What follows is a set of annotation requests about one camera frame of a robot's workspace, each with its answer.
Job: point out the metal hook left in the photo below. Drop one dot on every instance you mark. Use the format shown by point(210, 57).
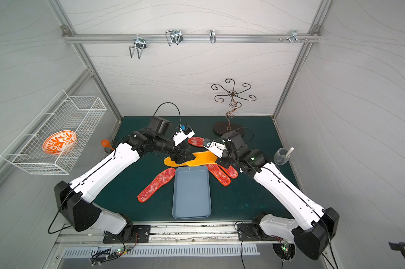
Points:
point(137, 48)

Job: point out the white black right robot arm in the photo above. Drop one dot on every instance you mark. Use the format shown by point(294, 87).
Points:
point(311, 227)

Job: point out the metal bracket right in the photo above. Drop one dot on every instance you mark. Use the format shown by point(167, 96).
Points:
point(293, 38)

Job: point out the metal hook middle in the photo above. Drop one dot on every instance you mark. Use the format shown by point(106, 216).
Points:
point(174, 37)

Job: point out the white vent strip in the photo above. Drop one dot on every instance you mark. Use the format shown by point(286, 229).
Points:
point(145, 250)

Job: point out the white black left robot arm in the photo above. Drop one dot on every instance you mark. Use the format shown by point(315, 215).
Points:
point(75, 200)

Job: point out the aluminium top rail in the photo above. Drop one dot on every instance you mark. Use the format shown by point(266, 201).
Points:
point(187, 38)

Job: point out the bronze scroll jewelry stand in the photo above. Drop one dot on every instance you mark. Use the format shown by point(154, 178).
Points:
point(222, 127)

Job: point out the red insole under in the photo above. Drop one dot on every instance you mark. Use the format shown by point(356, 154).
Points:
point(219, 174)

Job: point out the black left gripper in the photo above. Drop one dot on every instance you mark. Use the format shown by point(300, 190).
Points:
point(177, 153)

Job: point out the red insole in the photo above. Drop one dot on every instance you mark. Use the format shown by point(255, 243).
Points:
point(231, 172)
point(196, 141)
point(159, 181)

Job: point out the blue plastic storage tray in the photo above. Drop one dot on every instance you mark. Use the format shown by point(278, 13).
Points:
point(191, 196)

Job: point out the yellow insole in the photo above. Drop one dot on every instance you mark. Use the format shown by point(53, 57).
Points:
point(201, 158)

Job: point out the clear measuring cup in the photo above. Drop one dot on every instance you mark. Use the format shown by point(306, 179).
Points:
point(282, 155)

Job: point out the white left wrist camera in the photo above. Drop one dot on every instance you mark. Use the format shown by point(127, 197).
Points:
point(185, 132)

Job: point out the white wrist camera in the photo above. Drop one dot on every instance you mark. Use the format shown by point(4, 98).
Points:
point(218, 149)
point(185, 132)

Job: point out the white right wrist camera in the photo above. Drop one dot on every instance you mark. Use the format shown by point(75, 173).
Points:
point(218, 149)

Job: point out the orange patterned bowl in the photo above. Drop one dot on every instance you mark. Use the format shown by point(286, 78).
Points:
point(60, 143)

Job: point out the red insole top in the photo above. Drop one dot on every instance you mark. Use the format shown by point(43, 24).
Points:
point(196, 141)

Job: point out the white wire basket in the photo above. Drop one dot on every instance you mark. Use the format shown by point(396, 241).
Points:
point(80, 114)

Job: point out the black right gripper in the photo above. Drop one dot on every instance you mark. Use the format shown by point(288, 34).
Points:
point(225, 161)

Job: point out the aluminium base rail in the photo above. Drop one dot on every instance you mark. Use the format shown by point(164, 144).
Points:
point(168, 233)

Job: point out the metal hook small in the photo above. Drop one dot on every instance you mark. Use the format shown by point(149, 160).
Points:
point(212, 36)

